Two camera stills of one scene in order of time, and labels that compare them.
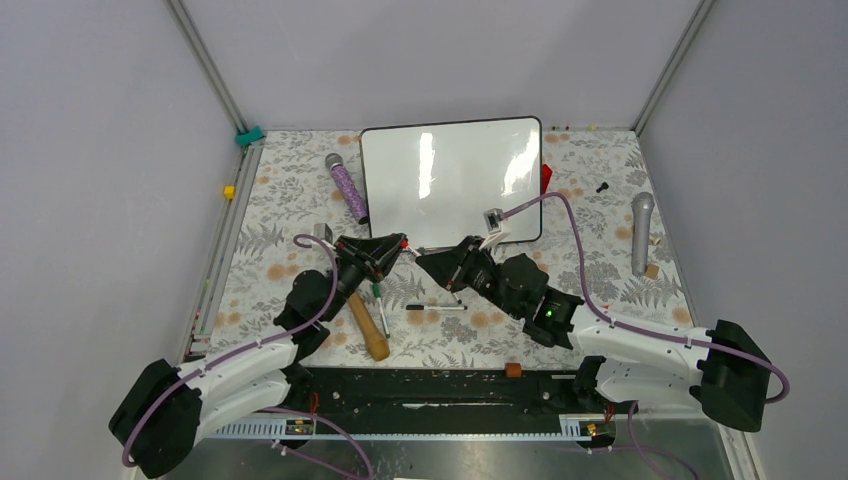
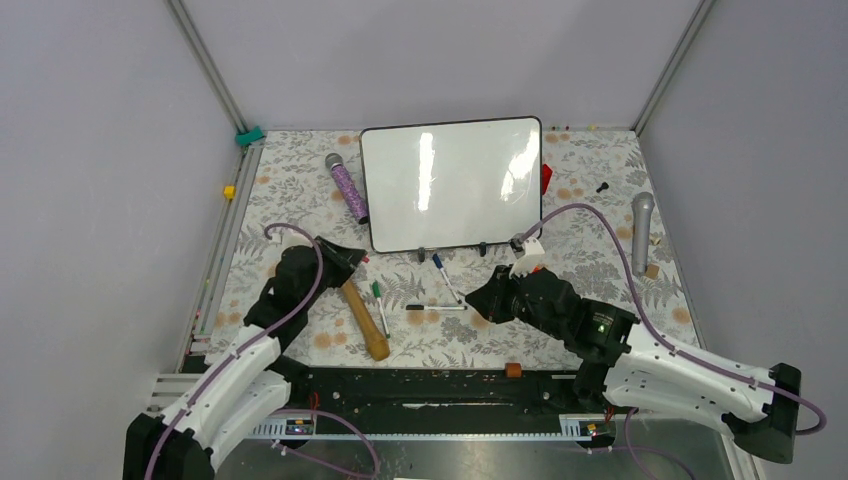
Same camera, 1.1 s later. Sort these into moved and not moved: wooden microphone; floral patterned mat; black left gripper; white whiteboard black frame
Moved: black left gripper
Not moved: floral patterned mat; white whiteboard black frame; wooden microphone
